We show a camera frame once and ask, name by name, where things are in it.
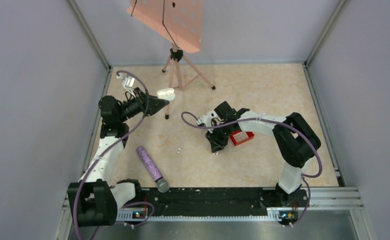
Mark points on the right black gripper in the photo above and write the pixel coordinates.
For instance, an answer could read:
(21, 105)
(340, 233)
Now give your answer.
(216, 145)

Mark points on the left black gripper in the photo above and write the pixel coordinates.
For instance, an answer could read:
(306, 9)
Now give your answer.
(155, 104)

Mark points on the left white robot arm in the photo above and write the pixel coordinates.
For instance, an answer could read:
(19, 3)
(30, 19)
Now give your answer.
(92, 199)

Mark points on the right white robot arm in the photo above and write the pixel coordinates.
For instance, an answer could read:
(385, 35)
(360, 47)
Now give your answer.
(296, 140)

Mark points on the red plastic block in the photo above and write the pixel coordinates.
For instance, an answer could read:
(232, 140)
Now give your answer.
(240, 137)

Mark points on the purple glitter microphone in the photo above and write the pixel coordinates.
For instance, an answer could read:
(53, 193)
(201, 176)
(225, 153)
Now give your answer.
(161, 183)

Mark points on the pink music stand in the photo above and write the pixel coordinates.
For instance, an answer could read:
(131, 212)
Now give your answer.
(180, 22)

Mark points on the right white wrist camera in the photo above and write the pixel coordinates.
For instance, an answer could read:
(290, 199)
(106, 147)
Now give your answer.
(207, 120)

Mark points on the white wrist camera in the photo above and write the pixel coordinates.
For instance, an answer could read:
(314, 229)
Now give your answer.
(207, 120)
(127, 83)

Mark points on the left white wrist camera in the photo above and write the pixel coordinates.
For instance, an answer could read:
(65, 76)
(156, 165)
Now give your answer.
(127, 83)

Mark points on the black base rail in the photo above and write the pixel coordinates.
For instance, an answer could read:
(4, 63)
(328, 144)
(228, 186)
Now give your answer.
(221, 203)

